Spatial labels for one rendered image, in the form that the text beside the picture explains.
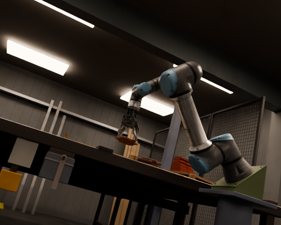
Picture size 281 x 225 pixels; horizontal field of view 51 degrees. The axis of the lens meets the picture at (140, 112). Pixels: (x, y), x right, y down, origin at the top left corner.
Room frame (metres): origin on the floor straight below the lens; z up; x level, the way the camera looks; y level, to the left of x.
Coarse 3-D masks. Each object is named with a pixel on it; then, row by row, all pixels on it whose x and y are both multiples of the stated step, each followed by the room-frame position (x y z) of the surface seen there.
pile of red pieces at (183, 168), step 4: (176, 156) 2.71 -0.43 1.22; (176, 160) 2.70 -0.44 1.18; (180, 160) 2.66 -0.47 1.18; (184, 160) 2.72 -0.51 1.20; (172, 164) 2.72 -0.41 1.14; (176, 164) 2.69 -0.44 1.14; (180, 164) 2.65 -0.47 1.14; (184, 164) 2.71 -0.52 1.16; (188, 164) 2.73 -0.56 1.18; (172, 168) 2.71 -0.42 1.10; (176, 168) 2.67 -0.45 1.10; (180, 168) 2.64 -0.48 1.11; (184, 168) 2.69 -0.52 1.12; (188, 168) 2.72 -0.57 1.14; (192, 172) 2.75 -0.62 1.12
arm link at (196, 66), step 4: (192, 64) 1.25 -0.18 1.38; (196, 64) 1.26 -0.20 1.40; (196, 68) 1.25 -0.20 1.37; (200, 68) 1.27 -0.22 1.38; (196, 72) 1.25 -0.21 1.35; (200, 72) 1.26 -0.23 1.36; (160, 76) 1.61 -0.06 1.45; (196, 76) 1.26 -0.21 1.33; (200, 76) 1.28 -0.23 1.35; (152, 80) 1.63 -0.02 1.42; (156, 80) 1.63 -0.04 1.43; (196, 80) 1.28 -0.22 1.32; (156, 84) 1.63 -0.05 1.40; (156, 88) 1.64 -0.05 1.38; (160, 88) 1.66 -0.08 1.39
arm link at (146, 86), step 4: (140, 84) 1.59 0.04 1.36; (144, 84) 1.59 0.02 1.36; (148, 84) 1.59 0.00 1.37; (152, 84) 1.62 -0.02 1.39; (136, 88) 1.64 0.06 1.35; (140, 88) 1.59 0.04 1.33; (144, 88) 1.59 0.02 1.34; (148, 88) 1.60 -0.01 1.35; (152, 88) 1.63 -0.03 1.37; (136, 92) 1.65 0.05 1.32; (140, 92) 1.61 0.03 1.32; (144, 92) 1.59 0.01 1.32; (148, 92) 1.60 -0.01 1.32; (152, 92) 1.65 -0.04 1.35; (136, 96) 1.68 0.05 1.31; (140, 96) 1.66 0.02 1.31; (144, 96) 1.66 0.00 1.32
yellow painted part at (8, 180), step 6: (12, 168) 1.39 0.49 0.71; (0, 174) 1.34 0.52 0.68; (6, 174) 1.35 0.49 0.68; (12, 174) 1.36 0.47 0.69; (18, 174) 1.36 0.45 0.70; (0, 180) 1.34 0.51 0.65; (6, 180) 1.35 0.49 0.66; (12, 180) 1.36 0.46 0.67; (18, 180) 1.37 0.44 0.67; (0, 186) 1.35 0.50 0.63; (6, 186) 1.35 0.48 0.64; (12, 186) 1.36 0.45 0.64
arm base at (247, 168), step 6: (240, 156) 1.43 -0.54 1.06; (228, 162) 1.44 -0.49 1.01; (234, 162) 1.43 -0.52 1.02; (240, 162) 1.43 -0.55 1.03; (246, 162) 1.44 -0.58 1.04; (228, 168) 1.45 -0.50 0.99; (234, 168) 1.43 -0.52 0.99; (240, 168) 1.42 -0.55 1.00; (246, 168) 1.43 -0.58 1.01; (252, 168) 1.46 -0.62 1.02; (228, 174) 1.46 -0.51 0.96; (234, 174) 1.44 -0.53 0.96; (240, 174) 1.42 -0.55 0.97; (246, 174) 1.42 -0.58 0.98; (228, 180) 1.47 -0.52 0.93; (234, 180) 1.45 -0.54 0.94
